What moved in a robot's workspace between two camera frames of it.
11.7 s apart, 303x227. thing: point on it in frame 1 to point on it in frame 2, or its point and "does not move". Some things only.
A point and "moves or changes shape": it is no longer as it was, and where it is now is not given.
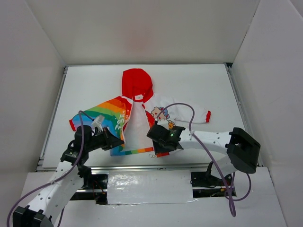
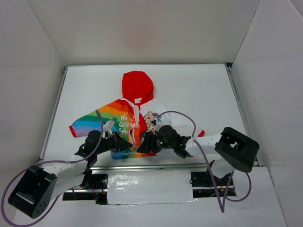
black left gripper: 105,137 to 116,142
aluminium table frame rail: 147,166 does not move
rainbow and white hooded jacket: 131,116 moves or changes shape
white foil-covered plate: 131,187 does not move
